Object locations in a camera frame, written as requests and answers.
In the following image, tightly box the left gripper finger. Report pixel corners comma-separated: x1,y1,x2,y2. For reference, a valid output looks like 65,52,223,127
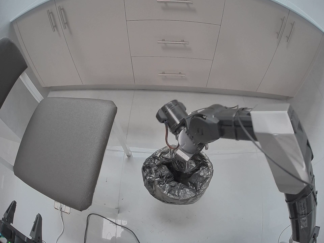
30,213,42,240
1,201,16,224

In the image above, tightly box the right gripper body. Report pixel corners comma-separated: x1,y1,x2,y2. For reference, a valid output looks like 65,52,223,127
177,129,204,155

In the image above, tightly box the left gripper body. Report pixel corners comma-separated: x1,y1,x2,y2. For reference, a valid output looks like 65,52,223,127
0,220,41,243

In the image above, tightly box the black plastic bag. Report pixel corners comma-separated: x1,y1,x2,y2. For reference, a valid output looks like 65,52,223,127
142,144,214,205

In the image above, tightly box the grey chair with white legs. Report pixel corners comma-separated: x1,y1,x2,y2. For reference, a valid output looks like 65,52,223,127
0,37,133,214

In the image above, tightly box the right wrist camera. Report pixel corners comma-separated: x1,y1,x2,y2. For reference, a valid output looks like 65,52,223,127
175,149,191,162

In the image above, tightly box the white cable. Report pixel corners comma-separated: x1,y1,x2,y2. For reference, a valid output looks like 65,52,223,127
54,208,65,243

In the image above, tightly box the black cable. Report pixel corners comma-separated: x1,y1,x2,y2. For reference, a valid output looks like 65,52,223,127
86,213,141,243
235,105,314,187

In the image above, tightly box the beige cabinet with metal handles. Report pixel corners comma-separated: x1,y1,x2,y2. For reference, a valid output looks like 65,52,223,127
13,0,324,101

